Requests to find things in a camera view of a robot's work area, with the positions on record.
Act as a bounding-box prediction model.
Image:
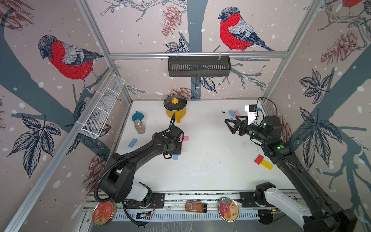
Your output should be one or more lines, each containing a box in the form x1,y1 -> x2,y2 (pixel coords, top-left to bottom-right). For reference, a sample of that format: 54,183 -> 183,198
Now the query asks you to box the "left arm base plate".
124,192 -> 165,209

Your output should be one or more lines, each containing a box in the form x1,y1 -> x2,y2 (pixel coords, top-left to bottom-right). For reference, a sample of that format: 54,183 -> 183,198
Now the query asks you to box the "black hanging shelf basket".
168,56 -> 231,77

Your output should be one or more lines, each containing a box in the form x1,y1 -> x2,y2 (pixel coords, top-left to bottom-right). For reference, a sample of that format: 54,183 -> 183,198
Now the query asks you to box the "glass lid yellow knob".
163,95 -> 187,111

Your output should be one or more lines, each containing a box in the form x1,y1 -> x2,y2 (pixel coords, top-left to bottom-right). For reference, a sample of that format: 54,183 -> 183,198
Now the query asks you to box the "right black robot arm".
225,116 -> 357,232

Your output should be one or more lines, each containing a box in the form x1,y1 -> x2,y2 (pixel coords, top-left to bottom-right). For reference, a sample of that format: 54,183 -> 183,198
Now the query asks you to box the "white wire basket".
80,73 -> 125,139

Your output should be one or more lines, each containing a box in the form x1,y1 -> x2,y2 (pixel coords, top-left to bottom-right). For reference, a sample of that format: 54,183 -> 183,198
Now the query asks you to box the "brown spice jar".
134,119 -> 146,134

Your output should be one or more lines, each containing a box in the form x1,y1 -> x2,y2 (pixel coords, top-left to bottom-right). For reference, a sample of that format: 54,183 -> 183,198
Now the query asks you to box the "pink round cup lid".
218,198 -> 239,222

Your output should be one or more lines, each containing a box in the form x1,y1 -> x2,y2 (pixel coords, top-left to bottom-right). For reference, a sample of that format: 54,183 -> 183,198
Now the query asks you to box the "red block near yellow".
254,155 -> 264,165

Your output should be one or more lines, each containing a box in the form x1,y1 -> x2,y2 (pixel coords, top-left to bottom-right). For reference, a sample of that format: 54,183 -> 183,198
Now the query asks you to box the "blue block far right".
229,110 -> 236,118

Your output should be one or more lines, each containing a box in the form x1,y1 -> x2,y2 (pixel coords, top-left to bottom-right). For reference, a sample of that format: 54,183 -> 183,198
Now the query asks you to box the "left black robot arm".
93,114 -> 184,207

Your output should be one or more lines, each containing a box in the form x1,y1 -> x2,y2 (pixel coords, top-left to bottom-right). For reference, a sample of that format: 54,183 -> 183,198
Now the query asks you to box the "brown packet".
185,201 -> 207,214

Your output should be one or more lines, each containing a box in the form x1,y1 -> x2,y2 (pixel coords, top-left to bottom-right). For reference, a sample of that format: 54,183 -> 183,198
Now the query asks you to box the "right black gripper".
226,114 -> 271,145

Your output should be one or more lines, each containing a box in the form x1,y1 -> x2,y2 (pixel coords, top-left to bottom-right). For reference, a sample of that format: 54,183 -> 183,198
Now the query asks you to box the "yellow pot with handle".
166,106 -> 186,124

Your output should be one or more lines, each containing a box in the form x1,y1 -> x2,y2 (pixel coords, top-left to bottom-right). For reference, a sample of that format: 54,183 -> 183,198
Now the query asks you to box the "blue block table edge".
128,138 -> 137,148

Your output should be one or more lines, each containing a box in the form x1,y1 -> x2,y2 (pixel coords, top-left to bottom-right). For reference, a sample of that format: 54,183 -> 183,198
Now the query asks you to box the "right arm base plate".
237,191 -> 274,208

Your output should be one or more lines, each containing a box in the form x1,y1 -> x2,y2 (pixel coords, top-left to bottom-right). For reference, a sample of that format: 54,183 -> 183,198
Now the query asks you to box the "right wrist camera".
244,104 -> 258,125

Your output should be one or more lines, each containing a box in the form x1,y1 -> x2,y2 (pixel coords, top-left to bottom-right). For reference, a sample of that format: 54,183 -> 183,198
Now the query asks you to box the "red round tin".
92,202 -> 117,226

